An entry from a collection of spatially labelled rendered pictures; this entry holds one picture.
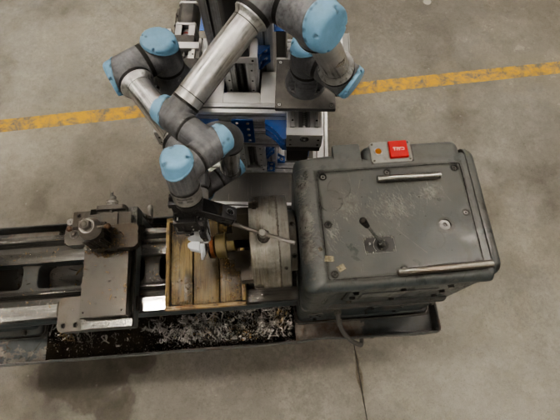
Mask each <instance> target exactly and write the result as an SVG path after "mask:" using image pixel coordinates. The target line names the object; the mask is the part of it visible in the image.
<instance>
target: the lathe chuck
mask: <svg viewBox="0 0 560 420"><path fill-rule="evenodd" d="M253 202H256V203H257V207H256V209H251V208H249V209H248V226H249V227H250V228H255V229H257V230H260V229H262V228H263V229H265V230H266V232H268V233H271V234H274V235H277V236H278V220H277V209H276V199H275V195H274V196H262V197H250V198H249V199H248V203H253ZM249 243H250V254H251V264H252V278H253V284H254V285H255V286H257V285H258V284H262V285H264V287H255V289H264V288H281V287H282V277H281V264H280V252H279V241H278V240H276V239H273V238H269V239H268V240H267V241H266V242H262V241H260V240H259V238H258V234H257V233H254V232H249Z"/></svg>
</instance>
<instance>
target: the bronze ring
mask: <svg viewBox="0 0 560 420"><path fill-rule="evenodd" d="M237 250H238V244H237V240H232V241H228V238H227V232H224V233H221V234H216V235H215V237H214V236H211V240H210V242H209V243H207V252H208V255H209V257H210V258H227V259H228V252H231V251H237Z"/></svg>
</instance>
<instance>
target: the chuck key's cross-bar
mask: <svg viewBox="0 0 560 420"><path fill-rule="evenodd" d="M232 226H234V227H237V228H241V229H244V230H247V231H249V232H252V233H257V234H258V231H259V230H257V229H255V228H251V227H247V226H244V225H242V224H239V223H236V222H235V223H234V224H233V225H232ZM265 237H269V238H273V239H276V240H279V241H282V242H285V243H290V244H292V245H295V241H293V240H290V239H287V238H285V237H279V236H277V235H274V234H271V233H268V232H266V235H265Z"/></svg>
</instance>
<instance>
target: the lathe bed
mask: <svg viewBox="0 0 560 420"><path fill-rule="evenodd" d="M166 233H167V227H155V228H145V232H144V233H143V236H144V243H143V242H142V248H141V263H142V262H144V261H145V262H144V263H143V264H141V268H140V281H141V282H140V289H139V294H142V295H139V297H140V311H138V317H139V318H146V317H157V316H168V315H179V314H190V313H211V312H222V311H233V310H244V309H254V308H275V307H286V306H297V305H298V299H300V298H299V289H298V286H297V274H296V271H292V286H291V287H275V288H264V289H255V286H254V284H253V283H252V284H251V283H246V284H247V293H248V295H247V306H236V307H220V308H209V309H197V310H195V309H194V310H185V311H174V312H166V311H165V300H164V299H165V294H164V293H165V287H166V267H165V266H166V265H165V264H166V253H165V252H166V249H165V248H166V247H165V246H166V240H165V239H166V238H165V237H166ZM58 236H59V237H58ZM60 236H61V237H60ZM64 237H65V234H64V235H52V236H41V237H19V238H8V239H0V328H18V327H29V326H40V325H50V324H57V322H58V317H57V315H56V313H57V305H58V302H60V300H61V299H62V298H70V297H80V296H81V291H82V281H83V275H81V274H83V263H84V253H85V251H84V250H83V248H70V247H67V246H65V245H64ZM159 238H161V239H159ZM57 239H58V240H57ZM148 243H149V245H148ZM163 243H164V244H163ZM143 244H144V245H145V246H144V245H143ZM159 245H160V246H159ZM151 246H152V247H151ZM154 246H155V247H154ZM162 246H163V247H162ZM144 249H145V250H144ZM161 249H162V250H161ZM23 253H24V254H23ZM159 253H160V254H159ZM34 254H35V255H34ZM55 254H56V255H55ZM146 254H147V256H146ZM4 255H5V256H4ZM51 255H52V256H51ZM54 255H55V256H54ZM20 256H21V257H20ZM36 256H37V257H36ZM41 256H42V257H41ZM19 258H21V259H19ZM149 259H150V260H149ZM154 259H155V260H154ZM14 260H16V261H14ZM54 260H55V262H54ZM145 263H146V264H145ZM155 263H156V264H155ZM1 265H2V266H1ZM153 265H154V266H153ZM69 266H71V267H69ZM70 268H71V269H74V270H77V272H78V271H79V270H80V269H81V270H80V272H79V273H78V274H77V272H76V271H73V270H70ZM154 268H155V269H154ZM57 270H58V272H57ZM141 270H142V271H141ZM153 270H154V271H153ZM17 273H20V274H21V275H20V274H19V276H18V275H17ZM52 273H53V274H56V275H53V274H52ZM22 274H23V275H22ZM51 274H52V275H51ZM62 274H63V275H62ZM76 274H77V275H76ZM156 274H157V275H156ZM158 274H159V275H158ZM68 275H69V276H68ZM155 275H156V276H157V277H155ZM20 276H21V277H20ZM18 277H20V279H21V280H19V278H18ZM51 277H53V278H54V280H53V279H51ZM155 278H156V279H155ZM164 278H165V279H164ZM15 279H16V280H15ZM59 279H60V281H59ZM61 279H62V280H64V282H62V281H61ZM68 279H69V280H72V281H69V280H68ZM76 279H77V280H76ZM161 279H164V280H162V281H161ZM25 280H27V281H26V282H25ZM65 280H67V281H68V282H69V283H70V284H69V283H67V282H65ZM152 280H154V281H152ZM20 281H21V283H20ZM78 281H79V282H78ZM28 283H30V284H28ZM75 283H76V284H77V285H75ZM56 284H57V285H56ZM160 284H161V285H160ZM249 284H250V287H249V286H248V285H249ZM50 285H51V286H50ZM149 285H150V286H149ZM249 288H252V289H249ZM50 289H51V290H50ZM249 290H251V291H249ZM45 293H46V294H45ZM156 293H157V295H156ZM23 294H24V295H23ZM153 295H154V296H153ZM155 295H156V296H155ZM161 295H162V296H161ZM249 297H250V298H249ZM51 299H52V300H51ZM156 299H157V301H156ZM253 299H254V300H253ZM36 300H37V301H36ZM144 300H145V301H144ZM49 301H51V302H49ZM155 301H156V302H155ZM47 304H49V305H50V307H49V306H48V305H47ZM150 305H151V306H150ZM149 306H150V307H149ZM161 306H162V307H161ZM45 308H46V309H45ZM145 308H146V309H145ZM29 309H30V310H29ZM47 309H49V310H47ZM143 309H144V310H143ZM44 310H45V311H46V312H45V311H44ZM11 311H12V312H11ZM11 314H12V315H11ZM41 314H42V315H41ZM24 315H25V316H24ZM40 315H41V316H40ZM48 315H49V316H48ZM23 316H24V317H23ZM14 318H15V320H14Z"/></svg>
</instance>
